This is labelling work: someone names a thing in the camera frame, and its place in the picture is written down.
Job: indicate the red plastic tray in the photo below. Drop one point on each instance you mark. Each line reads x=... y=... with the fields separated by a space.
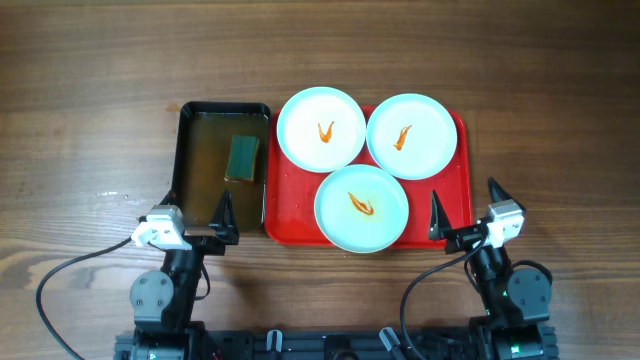
x=290 y=193

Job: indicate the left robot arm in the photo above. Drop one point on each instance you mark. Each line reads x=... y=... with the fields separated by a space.
x=163 y=300

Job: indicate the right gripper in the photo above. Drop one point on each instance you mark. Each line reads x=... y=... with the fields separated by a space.
x=441 y=229

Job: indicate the black water basin tray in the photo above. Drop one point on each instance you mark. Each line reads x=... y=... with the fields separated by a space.
x=204 y=144

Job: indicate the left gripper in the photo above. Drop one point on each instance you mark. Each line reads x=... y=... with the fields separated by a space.
x=222 y=229

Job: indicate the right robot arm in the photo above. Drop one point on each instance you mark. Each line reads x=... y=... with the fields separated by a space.
x=515 y=294

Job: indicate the green yellow sponge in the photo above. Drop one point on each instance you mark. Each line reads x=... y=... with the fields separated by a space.
x=242 y=158

